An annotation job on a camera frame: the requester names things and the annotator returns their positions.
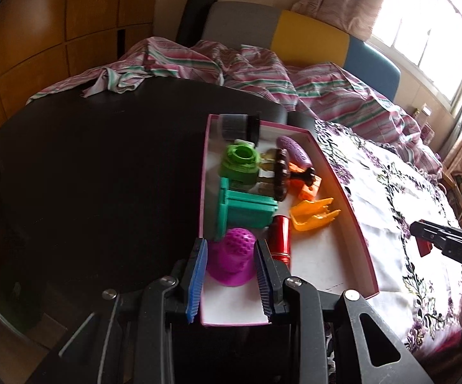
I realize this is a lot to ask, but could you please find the window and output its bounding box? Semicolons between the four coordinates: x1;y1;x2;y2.
368;0;462;105

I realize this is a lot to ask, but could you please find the orange toy block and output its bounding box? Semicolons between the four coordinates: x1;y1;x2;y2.
288;162;322;201

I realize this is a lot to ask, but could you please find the white embroidered floral tablecloth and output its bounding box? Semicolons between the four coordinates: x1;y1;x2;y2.
314;119;462;353

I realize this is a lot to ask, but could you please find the pink cardboard box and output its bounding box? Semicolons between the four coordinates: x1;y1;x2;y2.
198;114;380;327

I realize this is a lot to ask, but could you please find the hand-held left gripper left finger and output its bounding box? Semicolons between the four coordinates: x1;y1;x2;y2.
27;238;209;384

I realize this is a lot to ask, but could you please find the brown gear toy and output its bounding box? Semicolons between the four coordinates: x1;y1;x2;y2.
256;148;320;203

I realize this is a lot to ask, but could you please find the grey yellow blue headboard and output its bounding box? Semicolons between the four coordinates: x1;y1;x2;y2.
200;2;402;101

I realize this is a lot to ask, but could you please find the light green round toy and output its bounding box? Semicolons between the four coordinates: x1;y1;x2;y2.
219;143;262;187

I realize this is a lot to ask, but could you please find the wooden wardrobe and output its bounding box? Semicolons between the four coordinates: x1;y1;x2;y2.
0;0;160;137

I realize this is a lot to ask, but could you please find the red metallic cylinder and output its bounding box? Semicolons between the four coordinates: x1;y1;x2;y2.
268;215;293;265

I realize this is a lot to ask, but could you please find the purple egg-shaped toy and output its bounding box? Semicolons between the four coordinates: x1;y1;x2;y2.
275;135;316;169

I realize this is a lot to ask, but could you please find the black rolled mat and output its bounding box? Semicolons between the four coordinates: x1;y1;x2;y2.
174;0;220;45

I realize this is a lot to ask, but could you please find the teal plastic spool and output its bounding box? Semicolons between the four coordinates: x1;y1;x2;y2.
214;176;279;241

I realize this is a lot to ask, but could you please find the pink striped blanket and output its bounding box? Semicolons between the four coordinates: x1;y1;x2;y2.
26;37;444;177

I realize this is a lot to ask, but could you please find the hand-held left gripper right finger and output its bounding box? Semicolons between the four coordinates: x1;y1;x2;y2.
254;239;433;384

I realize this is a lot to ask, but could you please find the orange-yellow plastic clip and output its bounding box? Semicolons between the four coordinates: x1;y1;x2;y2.
289;197;342;232

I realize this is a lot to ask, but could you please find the grey and black jar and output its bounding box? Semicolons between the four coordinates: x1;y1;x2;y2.
219;114;261;145

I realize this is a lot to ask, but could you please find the magenta suction cup toy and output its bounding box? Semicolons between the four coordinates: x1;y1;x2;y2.
206;227;258;287

